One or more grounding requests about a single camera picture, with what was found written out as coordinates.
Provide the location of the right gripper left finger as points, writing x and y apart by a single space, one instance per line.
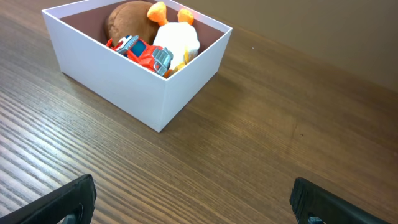
71 203

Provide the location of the red toy fire truck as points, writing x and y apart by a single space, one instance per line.
152 57

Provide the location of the brown plush bear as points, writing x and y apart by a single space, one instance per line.
131 19

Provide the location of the white plush chicken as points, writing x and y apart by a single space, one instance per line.
178 37

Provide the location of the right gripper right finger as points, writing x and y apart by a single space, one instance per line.
313 204

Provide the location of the white box pink interior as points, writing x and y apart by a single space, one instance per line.
77 34

